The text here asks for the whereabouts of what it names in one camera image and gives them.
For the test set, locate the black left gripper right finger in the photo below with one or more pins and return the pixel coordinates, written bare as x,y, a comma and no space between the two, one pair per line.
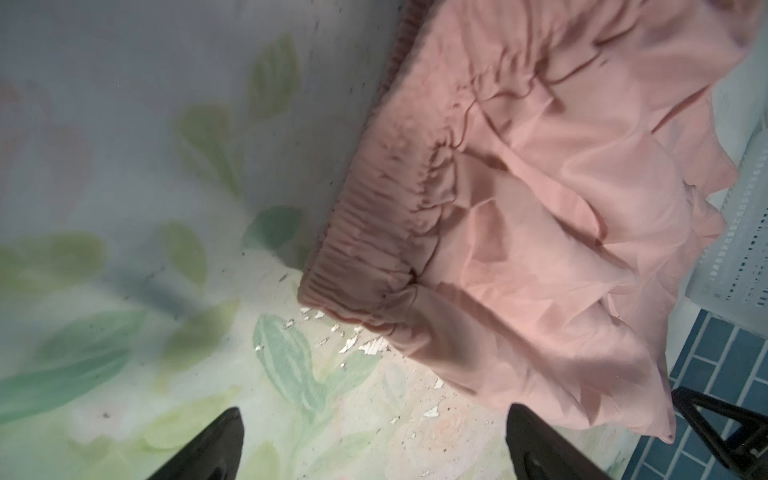
537,451

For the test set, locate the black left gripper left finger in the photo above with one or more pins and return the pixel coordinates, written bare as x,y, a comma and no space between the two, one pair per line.
214,454

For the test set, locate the white plastic basket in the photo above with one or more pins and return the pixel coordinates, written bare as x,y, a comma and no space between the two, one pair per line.
730,279

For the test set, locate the pink shorts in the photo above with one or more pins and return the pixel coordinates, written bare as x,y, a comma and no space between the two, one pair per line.
528,194

